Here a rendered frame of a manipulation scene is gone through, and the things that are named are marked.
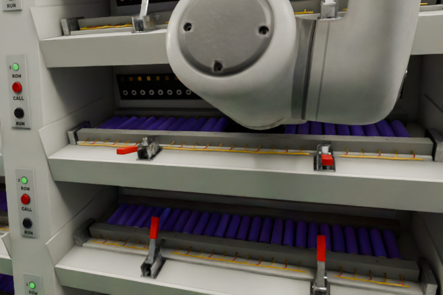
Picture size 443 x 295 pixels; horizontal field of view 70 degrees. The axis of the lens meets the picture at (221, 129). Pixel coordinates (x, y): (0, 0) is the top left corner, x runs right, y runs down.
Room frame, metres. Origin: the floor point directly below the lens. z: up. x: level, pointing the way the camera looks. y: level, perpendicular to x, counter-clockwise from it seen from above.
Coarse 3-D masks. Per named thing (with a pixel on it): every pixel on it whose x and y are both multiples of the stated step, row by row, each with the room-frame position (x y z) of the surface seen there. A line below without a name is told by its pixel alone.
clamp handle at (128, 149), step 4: (144, 140) 0.48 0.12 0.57; (144, 144) 0.49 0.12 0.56; (148, 144) 0.49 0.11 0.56; (120, 148) 0.42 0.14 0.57; (124, 148) 0.43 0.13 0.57; (128, 148) 0.43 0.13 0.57; (132, 148) 0.44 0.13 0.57; (136, 148) 0.45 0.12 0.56; (140, 148) 0.46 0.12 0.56; (144, 148) 0.48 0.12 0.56; (120, 152) 0.42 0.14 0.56; (124, 152) 0.42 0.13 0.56; (128, 152) 0.43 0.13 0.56; (132, 152) 0.44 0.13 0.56
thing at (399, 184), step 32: (64, 128) 0.56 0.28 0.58; (416, 128) 0.51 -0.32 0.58; (64, 160) 0.52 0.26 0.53; (96, 160) 0.50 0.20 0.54; (128, 160) 0.49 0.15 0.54; (160, 160) 0.48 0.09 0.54; (192, 160) 0.47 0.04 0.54; (224, 160) 0.46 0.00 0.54; (256, 160) 0.45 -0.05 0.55; (288, 160) 0.45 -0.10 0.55; (352, 160) 0.43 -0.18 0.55; (384, 160) 0.42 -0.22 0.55; (224, 192) 0.45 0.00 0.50; (256, 192) 0.44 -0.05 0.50; (288, 192) 0.42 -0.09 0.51; (320, 192) 0.41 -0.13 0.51; (352, 192) 0.40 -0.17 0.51; (384, 192) 0.39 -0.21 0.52; (416, 192) 0.38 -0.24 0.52
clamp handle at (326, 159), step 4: (324, 148) 0.41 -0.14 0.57; (324, 152) 0.42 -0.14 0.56; (324, 156) 0.37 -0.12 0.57; (328, 156) 0.37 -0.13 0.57; (324, 160) 0.35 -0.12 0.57; (328, 160) 0.35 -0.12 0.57; (332, 160) 0.35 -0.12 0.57; (324, 164) 0.35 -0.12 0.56; (328, 164) 0.35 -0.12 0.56; (332, 164) 0.35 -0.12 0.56
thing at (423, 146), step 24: (96, 144) 0.54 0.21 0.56; (168, 144) 0.52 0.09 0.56; (192, 144) 0.51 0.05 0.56; (216, 144) 0.50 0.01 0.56; (240, 144) 0.48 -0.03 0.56; (264, 144) 0.47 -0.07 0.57; (288, 144) 0.46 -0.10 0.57; (312, 144) 0.45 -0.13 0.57; (336, 144) 0.44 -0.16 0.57; (360, 144) 0.44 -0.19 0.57; (384, 144) 0.43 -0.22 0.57; (408, 144) 0.42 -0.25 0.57; (432, 144) 0.41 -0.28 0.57
